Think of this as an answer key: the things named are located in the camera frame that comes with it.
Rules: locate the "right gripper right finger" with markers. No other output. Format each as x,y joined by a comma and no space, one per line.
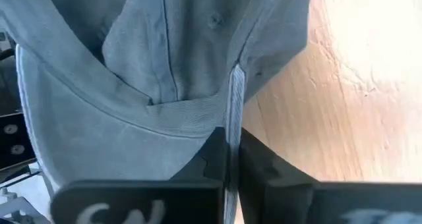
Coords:
296,204

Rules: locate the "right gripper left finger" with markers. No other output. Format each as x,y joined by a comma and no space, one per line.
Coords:
148,201

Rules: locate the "light grey cap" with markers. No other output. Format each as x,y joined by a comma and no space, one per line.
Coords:
132,85

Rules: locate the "black aluminium table frame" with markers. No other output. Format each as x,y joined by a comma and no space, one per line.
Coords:
13,141

